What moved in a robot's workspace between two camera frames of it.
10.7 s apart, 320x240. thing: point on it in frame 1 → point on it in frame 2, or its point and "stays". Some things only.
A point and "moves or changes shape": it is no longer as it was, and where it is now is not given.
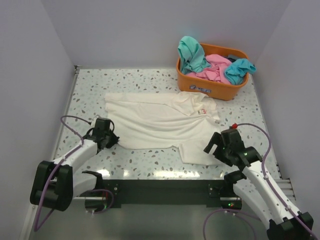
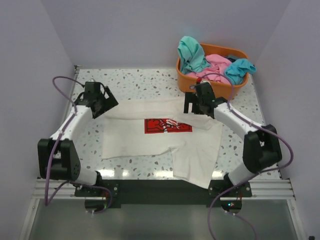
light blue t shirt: [236, 70] stays
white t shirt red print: [183, 121] moves or changes shape
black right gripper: [217, 146] → [195, 104]
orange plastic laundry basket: [212, 89] stays
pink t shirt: [216, 72] stays
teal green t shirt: [191, 55] stays
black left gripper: [110, 140] → [100, 105]
